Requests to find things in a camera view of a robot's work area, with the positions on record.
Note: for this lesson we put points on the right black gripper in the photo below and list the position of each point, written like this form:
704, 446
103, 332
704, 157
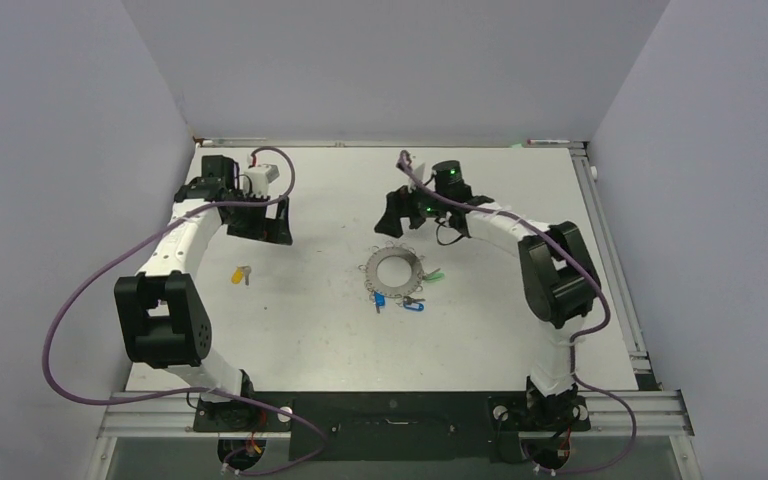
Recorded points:
401, 203

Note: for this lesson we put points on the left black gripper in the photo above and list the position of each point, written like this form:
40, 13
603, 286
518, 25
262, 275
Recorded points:
272, 230

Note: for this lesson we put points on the small silver key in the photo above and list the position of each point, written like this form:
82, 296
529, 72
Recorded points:
246, 273

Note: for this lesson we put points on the yellow key tag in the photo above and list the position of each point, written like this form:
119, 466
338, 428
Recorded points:
238, 276

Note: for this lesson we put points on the large metal ring disc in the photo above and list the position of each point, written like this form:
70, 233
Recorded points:
373, 281

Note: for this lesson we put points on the green key tag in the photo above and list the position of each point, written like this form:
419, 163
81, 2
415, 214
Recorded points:
434, 276

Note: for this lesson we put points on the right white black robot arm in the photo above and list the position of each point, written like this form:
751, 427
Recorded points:
560, 282

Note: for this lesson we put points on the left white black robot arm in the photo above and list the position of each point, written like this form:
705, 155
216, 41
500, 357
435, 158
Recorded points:
163, 319

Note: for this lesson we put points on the red white marker pen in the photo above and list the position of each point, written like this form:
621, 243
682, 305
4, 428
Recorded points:
548, 142

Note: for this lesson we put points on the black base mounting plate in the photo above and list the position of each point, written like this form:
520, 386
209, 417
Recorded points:
499, 426

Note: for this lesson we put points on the aluminium rail back edge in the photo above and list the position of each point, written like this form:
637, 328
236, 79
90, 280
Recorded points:
457, 143

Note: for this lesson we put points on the aluminium frame rail right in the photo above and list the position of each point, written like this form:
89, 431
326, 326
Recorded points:
624, 310

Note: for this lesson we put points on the aluminium frame rail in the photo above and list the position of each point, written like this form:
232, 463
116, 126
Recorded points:
657, 413
624, 310

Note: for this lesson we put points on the aluminium frame rail front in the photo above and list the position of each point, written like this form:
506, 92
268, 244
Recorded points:
657, 413

